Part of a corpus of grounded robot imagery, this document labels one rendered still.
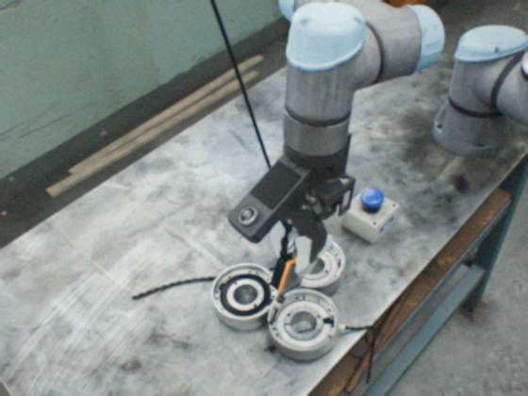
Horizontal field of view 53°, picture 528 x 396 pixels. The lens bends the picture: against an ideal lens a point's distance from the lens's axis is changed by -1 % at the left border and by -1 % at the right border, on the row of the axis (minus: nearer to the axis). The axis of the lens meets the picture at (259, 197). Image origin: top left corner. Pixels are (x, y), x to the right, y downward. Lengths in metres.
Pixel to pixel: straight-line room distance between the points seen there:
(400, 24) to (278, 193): 0.23
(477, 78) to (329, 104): 0.53
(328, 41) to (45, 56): 1.86
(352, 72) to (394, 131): 0.63
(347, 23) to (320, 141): 0.13
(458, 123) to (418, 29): 0.52
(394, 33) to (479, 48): 0.45
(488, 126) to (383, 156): 0.21
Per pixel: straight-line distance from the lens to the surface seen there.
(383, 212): 0.94
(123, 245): 1.00
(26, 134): 2.40
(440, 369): 1.76
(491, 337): 1.85
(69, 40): 2.35
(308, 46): 0.54
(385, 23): 0.61
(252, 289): 0.87
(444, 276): 1.27
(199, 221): 1.01
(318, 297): 0.84
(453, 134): 1.13
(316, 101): 0.56
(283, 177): 0.62
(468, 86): 1.08
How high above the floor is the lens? 1.53
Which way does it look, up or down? 45 degrees down
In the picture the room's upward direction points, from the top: 6 degrees counter-clockwise
